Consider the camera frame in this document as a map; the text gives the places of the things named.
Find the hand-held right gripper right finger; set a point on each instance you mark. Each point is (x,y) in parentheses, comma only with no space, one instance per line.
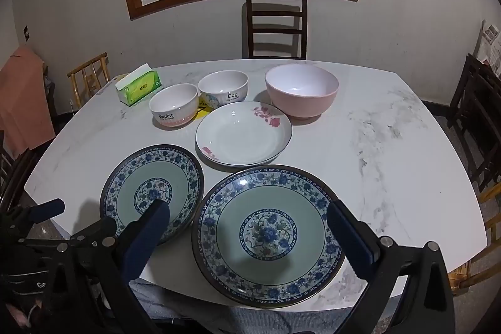
(351,238)

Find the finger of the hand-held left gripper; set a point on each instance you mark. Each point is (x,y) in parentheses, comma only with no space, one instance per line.
(98,229)
(49,209)

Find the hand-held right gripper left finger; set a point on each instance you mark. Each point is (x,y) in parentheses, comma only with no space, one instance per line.
(145,236)

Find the small blue floral plate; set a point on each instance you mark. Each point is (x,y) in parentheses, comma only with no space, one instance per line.
(129,181)

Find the large blue floral plate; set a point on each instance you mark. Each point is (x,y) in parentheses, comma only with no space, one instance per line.
(268,236)

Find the white bowl with pink base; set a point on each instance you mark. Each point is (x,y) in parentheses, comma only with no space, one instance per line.
(174,109)

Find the white plate with pink flowers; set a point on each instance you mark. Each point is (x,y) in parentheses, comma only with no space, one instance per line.
(240,134)

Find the large pink bowl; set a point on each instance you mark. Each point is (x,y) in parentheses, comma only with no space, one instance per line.
(301,91)

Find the white bowl with blue print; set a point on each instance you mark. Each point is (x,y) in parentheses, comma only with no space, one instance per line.
(223,89)

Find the person's left hand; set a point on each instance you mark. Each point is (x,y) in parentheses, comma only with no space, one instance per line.
(17,316)

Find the pink cloth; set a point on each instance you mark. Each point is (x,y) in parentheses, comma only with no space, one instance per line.
(23,103)

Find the light bamboo chair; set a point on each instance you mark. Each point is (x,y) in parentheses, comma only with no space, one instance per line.
(483,240)
(88,77)

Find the round yellow warning sticker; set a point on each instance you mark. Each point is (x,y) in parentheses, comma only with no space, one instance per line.
(202,111)

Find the green tissue box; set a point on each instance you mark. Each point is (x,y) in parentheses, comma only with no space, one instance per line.
(139,87)

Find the dark wooden stool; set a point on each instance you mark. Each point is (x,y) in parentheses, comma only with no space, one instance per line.
(475,122)

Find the dark wooden slat chair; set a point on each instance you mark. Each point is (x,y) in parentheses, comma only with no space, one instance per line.
(276,25)

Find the black wall outlet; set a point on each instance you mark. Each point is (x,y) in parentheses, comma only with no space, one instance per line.
(26,33)

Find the newspaper sheets on wall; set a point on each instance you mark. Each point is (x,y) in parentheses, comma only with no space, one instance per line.
(491,44)

